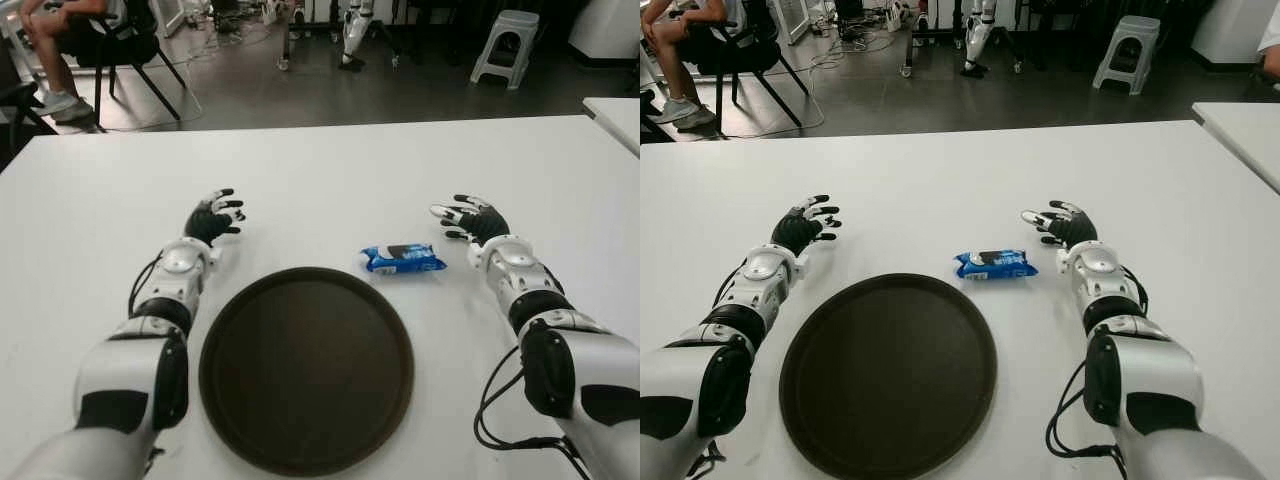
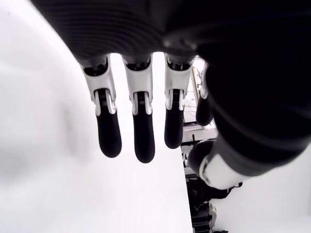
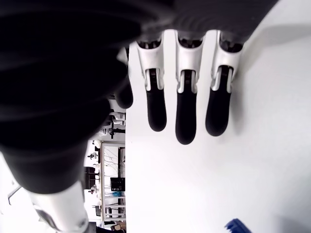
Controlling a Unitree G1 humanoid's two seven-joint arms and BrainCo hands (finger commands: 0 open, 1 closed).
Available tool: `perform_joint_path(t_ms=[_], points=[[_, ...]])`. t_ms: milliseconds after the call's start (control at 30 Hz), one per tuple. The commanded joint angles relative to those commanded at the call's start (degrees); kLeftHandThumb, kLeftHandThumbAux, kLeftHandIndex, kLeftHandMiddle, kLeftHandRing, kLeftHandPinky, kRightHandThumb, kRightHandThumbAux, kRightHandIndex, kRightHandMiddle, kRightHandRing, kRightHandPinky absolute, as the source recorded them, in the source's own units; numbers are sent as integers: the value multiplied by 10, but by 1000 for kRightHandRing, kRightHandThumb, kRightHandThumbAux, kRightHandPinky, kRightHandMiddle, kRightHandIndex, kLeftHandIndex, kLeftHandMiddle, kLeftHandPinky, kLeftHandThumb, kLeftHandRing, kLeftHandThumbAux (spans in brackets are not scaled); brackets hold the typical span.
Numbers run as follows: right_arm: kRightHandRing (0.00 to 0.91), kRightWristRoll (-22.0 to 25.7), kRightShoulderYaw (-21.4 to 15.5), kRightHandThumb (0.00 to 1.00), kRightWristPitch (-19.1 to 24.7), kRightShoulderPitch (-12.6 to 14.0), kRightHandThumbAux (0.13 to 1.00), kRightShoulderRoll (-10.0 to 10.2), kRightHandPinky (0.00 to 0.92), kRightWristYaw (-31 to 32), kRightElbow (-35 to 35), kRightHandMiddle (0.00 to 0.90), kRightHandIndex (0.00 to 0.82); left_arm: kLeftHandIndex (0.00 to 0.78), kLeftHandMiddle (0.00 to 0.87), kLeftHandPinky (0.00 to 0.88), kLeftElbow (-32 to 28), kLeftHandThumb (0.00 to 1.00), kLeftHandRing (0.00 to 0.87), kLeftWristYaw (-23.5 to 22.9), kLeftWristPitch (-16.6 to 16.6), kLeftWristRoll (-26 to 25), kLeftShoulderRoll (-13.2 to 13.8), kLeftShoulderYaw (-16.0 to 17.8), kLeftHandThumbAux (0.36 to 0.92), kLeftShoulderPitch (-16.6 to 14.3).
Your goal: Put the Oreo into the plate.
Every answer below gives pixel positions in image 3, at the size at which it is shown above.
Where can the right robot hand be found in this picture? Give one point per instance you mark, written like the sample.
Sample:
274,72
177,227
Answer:
60,72

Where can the blue Oreo packet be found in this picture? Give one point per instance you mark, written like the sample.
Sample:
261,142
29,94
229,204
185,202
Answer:
236,226

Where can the white metal rack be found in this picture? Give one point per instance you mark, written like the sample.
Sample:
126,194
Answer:
105,170

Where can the black box with display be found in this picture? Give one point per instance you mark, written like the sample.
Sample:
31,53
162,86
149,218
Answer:
117,184

